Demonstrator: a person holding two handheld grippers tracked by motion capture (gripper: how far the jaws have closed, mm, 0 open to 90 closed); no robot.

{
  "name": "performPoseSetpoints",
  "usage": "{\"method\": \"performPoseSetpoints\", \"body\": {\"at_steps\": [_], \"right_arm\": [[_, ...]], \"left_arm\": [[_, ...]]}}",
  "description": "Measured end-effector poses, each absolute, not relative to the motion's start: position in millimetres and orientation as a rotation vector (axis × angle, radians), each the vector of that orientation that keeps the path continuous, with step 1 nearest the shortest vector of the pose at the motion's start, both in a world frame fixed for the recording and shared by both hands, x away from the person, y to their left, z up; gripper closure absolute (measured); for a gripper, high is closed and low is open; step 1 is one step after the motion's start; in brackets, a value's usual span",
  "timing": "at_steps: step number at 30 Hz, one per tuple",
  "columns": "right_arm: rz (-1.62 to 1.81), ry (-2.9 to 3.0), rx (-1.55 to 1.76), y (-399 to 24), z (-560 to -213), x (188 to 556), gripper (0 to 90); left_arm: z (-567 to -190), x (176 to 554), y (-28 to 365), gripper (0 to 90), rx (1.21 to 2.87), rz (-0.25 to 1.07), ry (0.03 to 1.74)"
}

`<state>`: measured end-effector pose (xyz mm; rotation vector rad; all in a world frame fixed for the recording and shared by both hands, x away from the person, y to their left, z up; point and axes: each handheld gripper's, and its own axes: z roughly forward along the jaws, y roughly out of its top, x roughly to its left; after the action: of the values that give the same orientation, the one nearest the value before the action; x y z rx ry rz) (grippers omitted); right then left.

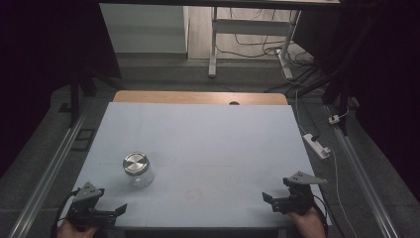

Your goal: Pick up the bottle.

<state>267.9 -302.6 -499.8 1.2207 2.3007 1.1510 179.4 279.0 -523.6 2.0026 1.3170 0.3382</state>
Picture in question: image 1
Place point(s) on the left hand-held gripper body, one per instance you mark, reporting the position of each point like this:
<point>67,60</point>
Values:
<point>86,211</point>

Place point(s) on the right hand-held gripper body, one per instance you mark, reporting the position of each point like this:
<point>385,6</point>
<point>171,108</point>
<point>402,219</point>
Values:
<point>298,198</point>

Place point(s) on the clear glass jar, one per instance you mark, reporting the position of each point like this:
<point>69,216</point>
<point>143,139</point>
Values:
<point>142,178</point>

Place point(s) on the silver metal jar lid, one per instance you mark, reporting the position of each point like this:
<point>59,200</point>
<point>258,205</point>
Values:
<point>136,163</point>

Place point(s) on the person's left hand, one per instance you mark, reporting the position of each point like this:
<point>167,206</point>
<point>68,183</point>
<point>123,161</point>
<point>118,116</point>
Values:
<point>74,231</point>

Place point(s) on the person's right hand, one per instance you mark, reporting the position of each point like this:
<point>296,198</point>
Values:
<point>307,224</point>

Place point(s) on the white power strip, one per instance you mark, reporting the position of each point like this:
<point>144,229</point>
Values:
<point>316,145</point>

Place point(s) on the small white adapter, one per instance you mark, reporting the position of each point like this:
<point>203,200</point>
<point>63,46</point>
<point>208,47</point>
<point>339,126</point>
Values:
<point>334,119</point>

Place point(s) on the white foam board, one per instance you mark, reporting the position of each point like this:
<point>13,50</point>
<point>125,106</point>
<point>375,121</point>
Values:
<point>211,139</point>

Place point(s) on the black metal stand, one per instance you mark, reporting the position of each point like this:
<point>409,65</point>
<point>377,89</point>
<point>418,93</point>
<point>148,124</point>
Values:
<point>74,99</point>
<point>341,95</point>

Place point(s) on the wooden table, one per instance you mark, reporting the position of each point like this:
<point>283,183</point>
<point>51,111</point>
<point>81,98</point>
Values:
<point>185,97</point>

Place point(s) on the dark curtain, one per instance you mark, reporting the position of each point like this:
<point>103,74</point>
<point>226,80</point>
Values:
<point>386,66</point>
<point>39,59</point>

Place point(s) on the aluminium floor rail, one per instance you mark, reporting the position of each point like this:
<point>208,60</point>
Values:
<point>363,181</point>
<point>49,175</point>

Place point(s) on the black rectangular floor frame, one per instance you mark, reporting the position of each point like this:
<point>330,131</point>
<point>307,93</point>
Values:
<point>77,144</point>

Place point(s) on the white desk frame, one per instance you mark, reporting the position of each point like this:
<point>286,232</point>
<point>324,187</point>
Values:
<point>246,27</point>

